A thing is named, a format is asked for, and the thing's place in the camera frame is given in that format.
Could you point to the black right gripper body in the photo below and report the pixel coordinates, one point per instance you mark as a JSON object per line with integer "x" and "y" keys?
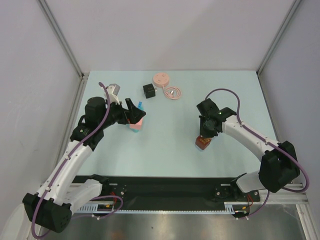
{"x": 206, "y": 126}

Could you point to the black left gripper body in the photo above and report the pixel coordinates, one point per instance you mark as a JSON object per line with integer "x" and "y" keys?
{"x": 119, "y": 116}

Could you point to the blue plug adapter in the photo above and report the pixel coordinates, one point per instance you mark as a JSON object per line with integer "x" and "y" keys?
{"x": 140, "y": 106}

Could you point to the pink cube adapter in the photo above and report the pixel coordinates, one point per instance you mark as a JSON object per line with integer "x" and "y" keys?
{"x": 137, "y": 125}

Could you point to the dark red cube adapter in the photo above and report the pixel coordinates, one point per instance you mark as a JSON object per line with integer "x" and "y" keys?
{"x": 202, "y": 143}

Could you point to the black cube adapter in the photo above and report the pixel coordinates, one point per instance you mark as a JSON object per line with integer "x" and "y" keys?
{"x": 149, "y": 90}

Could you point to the pink round power strip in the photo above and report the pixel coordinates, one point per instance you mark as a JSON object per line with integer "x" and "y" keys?
{"x": 161, "y": 79}

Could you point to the teal triangular power strip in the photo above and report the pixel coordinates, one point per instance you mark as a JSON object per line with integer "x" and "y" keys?
{"x": 134, "y": 130}

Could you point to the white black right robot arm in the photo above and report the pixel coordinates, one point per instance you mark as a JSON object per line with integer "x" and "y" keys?
{"x": 277, "y": 168}

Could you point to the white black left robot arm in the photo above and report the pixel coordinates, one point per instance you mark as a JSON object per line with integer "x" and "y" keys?
{"x": 52, "y": 206}

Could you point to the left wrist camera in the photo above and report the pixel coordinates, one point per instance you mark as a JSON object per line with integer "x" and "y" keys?
{"x": 113, "y": 90}

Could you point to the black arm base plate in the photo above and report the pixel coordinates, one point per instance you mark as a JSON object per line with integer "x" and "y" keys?
{"x": 175, "y": 193}

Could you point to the slotted cable duct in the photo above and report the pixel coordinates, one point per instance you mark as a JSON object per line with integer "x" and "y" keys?
{"x": 104, "y": 208}

